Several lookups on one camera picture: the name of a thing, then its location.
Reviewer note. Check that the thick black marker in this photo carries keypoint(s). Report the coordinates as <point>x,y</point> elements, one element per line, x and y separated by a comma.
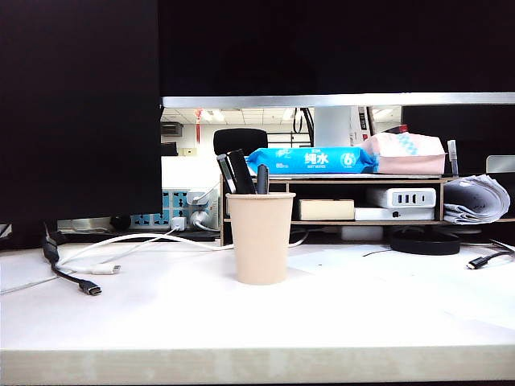
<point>242,173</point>

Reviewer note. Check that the beige paper cup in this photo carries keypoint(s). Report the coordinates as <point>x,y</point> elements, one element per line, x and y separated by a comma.
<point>260,241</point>

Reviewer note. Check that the dark grey pen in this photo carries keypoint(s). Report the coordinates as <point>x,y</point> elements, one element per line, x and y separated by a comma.
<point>262,179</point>

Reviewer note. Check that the black pen with silver clip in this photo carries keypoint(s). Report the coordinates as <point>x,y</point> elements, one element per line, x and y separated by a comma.
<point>224,173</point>

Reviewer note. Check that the black office chair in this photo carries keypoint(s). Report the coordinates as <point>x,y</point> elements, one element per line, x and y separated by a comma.
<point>241,140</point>

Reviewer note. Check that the blue wet wipes pack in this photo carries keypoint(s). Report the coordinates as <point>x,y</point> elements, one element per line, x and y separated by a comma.
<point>310,160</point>

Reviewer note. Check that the white round power plug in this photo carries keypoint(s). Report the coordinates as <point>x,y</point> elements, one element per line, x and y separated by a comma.
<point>199,219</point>

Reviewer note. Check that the beige box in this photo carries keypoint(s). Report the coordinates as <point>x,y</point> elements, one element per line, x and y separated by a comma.
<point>326,210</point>

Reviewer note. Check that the small white plug adapter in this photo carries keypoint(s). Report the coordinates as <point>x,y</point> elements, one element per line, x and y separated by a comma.
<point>178,222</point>

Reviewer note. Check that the blue and white power strip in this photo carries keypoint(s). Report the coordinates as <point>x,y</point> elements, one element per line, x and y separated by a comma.
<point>169,199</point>

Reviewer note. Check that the red hanging ornament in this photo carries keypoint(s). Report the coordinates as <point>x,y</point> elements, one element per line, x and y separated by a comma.
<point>198,124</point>

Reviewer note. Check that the wooden desk shelf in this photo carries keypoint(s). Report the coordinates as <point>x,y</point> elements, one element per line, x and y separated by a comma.
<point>362,181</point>

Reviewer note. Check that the white box under shelf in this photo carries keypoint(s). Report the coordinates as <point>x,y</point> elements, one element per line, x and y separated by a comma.
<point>362,233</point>

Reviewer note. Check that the flat white box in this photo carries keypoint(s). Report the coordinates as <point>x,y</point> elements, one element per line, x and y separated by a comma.
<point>378,214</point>

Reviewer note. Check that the white multi-port charger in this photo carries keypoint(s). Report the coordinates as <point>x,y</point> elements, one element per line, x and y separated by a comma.
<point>402,198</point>

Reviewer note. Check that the pink tissue pack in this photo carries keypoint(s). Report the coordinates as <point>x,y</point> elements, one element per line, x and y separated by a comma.
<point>414,161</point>

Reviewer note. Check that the black round monitor base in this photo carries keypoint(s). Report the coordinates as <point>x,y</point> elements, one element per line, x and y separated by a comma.
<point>424,243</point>

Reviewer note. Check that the black monitor with silver foot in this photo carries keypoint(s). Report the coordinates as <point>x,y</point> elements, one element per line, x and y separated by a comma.
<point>80,112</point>

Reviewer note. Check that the rolled paper stack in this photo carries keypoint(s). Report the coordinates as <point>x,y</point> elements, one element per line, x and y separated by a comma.
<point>479,199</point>

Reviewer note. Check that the silver monitor stand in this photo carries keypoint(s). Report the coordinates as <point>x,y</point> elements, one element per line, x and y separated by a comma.
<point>501,164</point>

